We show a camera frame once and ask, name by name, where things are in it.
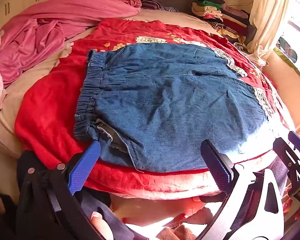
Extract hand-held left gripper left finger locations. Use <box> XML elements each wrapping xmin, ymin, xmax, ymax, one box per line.
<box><xmin>17</xmin><ymin>140</ymin><xmax>102</xmax><ymax>240</ymax></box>

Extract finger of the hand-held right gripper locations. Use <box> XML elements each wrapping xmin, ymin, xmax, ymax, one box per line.
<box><xmin>272</xmin><ymin>131</ymin><xmax>300</xmax><ymax>179</ymax></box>

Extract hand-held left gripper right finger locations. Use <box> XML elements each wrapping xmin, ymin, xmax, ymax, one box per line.
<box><xmin>197</xmin><ymin>139</ymin><xmax>284</xmax><ymax>240</ymax></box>

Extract blue denim pants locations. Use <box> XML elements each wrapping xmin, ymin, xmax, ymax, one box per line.
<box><xmin>74</xmin><ymin>42</ymin><xmax>275</xmax><ymax>173</ymax></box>

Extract person's left hand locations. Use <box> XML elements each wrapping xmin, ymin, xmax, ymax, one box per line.
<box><xmin>90</xmin><ymin>211</ymin><xmax>114</xmax><ymax>240</ymax></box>

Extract red floral blanket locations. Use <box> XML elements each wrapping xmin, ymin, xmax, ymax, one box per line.
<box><xmin>14</xmin><ymin>19</ymin><xmax>292</xmax><ymax>201</ymax></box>

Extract person's dark clothing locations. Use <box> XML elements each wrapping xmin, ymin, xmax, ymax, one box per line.
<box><xmin>0</xmin><ymin>150</ymin><xmax>136</xmax><ymax>240</ymax></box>

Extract window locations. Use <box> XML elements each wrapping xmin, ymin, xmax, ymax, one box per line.
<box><xmin>274</xmin><ymin>0</ymin><xmax>300</xmax><ymax>80</ymax></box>

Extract cream curtain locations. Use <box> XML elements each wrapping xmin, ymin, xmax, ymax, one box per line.
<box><xmin>247</xmin><ymin>0</ymin><xmax>293</xmax><ymax>66</ymax></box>

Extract pile of folded clothes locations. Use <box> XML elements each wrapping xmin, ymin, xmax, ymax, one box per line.
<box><xmin>191</xmin><ymin>0</ymin><xmax>257</xmax><ymax>53</ymax></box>

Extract pink bed sheet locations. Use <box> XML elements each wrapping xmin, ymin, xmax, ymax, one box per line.
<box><xmin>0</xmin><ymin>0</ymin><xmax>142</xmax><ymax>88</ymax></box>

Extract dark striped cloth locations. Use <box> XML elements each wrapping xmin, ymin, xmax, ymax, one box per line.
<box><xmin>140</xmin><ymin>0</ymin><xmax>178</xmax><ymax>12</ymax></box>

